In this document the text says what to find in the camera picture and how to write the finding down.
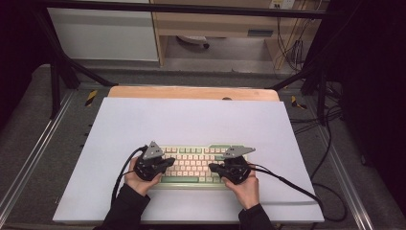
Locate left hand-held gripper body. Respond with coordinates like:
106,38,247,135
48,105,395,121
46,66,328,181
133,141,166,182

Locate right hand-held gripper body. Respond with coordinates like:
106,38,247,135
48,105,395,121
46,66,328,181
219,146,257,186

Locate green and pink keyboard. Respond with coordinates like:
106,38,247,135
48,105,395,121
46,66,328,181
149,143,251,190

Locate person's left hand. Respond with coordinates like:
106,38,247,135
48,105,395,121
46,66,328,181
124,156,164,196

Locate person's right hand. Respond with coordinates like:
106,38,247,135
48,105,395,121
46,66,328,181
222,169,260,210

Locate wooden table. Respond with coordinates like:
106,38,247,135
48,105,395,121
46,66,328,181
107,85,282,103

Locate yellow black striped tape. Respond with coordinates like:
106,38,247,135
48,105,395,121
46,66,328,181
290,95,308,110
84,89,99,107

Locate black metal stand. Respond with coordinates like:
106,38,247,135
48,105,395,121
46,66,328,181
269,63,329,126
32,9,119,119

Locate white chair base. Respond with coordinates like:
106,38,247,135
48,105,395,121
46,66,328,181
176,34,211,50

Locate white cabinet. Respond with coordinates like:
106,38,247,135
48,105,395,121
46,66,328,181
47,7,160,62

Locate light wooden desk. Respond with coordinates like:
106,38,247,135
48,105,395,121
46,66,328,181
149,0,329,70

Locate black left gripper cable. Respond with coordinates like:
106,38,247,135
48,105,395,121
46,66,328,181
110,145,149,205

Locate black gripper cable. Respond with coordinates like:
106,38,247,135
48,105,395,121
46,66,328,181
110,145,149,205
248,163,349,223

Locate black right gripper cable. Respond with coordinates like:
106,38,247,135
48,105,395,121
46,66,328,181
248,163,349,223

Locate black floor cables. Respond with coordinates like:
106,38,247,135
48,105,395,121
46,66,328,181
288,104,344,180

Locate aluminium floor rail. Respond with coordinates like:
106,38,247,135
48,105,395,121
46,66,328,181
0,90,76,219
314,127,374,230

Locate hanging cable bundle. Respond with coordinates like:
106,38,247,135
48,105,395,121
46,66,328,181
276,15,315,73

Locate black horizontal frame bar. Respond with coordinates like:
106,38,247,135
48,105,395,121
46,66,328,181
32,0,339,20

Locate white wall socket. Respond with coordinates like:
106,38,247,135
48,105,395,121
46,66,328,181
269,0,296,10

